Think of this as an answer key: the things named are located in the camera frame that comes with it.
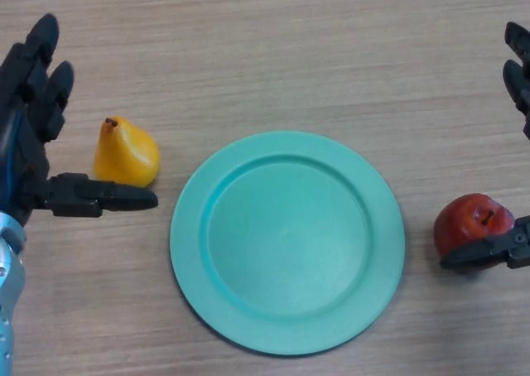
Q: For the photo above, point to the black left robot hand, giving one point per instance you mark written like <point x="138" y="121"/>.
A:
<point x="25" y="152"/>

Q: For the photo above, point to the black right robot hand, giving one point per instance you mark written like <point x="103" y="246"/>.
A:
<point x="476" y="254"/>

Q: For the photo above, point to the yellow pear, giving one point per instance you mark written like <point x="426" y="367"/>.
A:
<point x="128" y="156"/>

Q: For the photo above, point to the green round plate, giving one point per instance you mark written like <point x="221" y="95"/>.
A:
<point x="285" y="243"/>

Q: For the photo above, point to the red apple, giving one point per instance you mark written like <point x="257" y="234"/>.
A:
<point x="459" y="223"/>

